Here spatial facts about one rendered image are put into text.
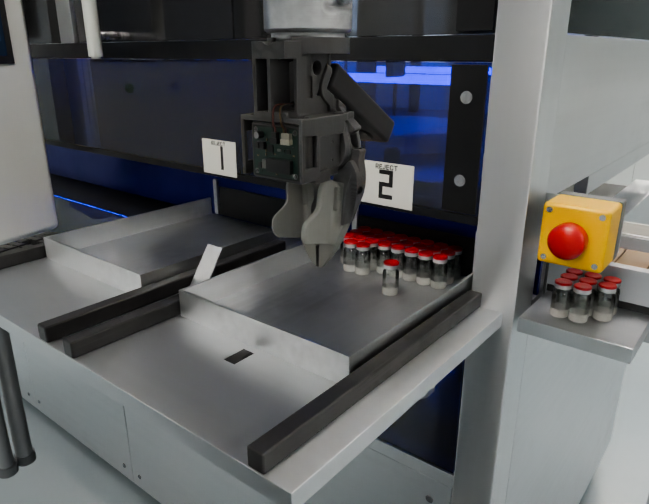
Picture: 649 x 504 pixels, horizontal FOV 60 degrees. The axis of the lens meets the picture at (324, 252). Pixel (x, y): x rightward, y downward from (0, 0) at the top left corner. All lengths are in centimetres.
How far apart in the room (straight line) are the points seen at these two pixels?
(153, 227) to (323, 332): 52
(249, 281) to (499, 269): 33
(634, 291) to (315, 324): 40
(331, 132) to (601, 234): 33
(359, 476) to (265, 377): 48
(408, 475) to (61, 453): 134
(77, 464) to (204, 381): 143
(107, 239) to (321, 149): 63
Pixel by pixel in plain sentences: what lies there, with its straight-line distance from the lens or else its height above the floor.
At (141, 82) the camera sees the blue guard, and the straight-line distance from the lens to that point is 116.
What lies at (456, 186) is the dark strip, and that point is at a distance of 74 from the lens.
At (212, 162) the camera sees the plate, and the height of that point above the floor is 101.
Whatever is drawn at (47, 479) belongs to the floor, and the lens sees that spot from 198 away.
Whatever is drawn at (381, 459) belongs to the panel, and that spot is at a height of 57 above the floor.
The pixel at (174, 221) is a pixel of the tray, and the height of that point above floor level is 89.
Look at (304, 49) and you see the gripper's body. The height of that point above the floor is 119.
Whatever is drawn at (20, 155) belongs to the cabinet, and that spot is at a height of 98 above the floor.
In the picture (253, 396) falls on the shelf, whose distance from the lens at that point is 56.
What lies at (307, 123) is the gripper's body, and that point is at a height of 114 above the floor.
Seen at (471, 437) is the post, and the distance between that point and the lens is 86.
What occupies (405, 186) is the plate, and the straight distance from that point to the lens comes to 77.
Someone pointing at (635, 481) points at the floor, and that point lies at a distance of 202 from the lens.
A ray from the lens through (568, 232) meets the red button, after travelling 66.
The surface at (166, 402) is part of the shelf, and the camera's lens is 57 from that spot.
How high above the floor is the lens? 119
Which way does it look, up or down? 19 degrees down
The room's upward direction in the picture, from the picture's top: straight up
